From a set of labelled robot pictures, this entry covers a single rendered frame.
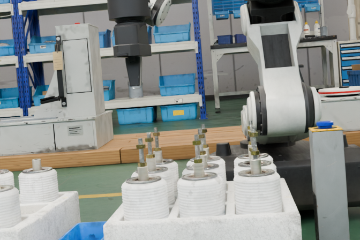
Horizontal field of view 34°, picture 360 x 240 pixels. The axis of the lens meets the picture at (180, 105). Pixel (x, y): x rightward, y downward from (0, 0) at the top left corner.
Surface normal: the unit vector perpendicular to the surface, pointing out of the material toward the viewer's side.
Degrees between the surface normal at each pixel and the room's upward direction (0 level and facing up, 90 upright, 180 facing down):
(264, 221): 90
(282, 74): 63
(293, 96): 57
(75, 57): 90
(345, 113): 90
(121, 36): 90
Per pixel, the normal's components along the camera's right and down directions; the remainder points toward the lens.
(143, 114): -0.05, 0.10
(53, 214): 0.99, -0.07
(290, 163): -0.10, -0.66
